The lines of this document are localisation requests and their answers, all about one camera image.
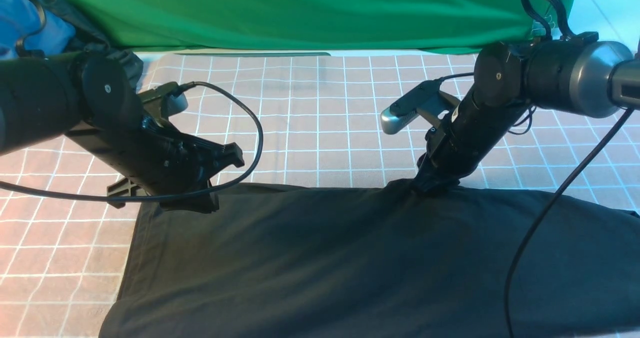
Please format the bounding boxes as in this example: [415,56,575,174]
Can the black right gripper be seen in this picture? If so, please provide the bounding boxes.
[411,128,481,195]

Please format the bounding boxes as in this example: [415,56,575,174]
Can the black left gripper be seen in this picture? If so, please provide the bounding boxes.
[66,118,245,213]

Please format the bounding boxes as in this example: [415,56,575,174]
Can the dark gray long-sleeve top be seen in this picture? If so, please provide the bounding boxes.
[99,180,640,337]

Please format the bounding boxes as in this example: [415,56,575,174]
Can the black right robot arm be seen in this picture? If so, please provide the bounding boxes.
[413,33,639,193]

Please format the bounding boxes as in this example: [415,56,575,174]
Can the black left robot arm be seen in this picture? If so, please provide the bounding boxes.
[0,53,245,213]

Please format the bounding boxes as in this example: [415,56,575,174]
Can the dark gray crumpled cloth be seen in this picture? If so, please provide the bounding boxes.
[42,0,144,90]

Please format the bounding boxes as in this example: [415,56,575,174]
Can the pink grid-pattern table mat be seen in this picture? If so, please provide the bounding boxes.
[0,52,617,337]

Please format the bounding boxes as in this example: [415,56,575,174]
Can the green backdrop cloth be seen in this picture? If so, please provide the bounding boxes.
[66,0,574,54]

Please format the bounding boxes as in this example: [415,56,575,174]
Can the blue cloth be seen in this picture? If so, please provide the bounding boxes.
[0,0,76,60]

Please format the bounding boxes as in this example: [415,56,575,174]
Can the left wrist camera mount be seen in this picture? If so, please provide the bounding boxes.
[137,82,189,121]

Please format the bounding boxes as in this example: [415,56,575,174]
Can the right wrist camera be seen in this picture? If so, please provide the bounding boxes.
[380,79,460,135]

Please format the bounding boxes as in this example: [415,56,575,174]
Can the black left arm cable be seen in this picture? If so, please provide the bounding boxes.
[0,82,264,202]

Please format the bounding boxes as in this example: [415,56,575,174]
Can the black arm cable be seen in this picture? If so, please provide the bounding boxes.
[0,82,264,202]
[504,0,636,338]

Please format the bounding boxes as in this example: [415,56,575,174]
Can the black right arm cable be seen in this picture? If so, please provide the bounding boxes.
[504,0,636,338]

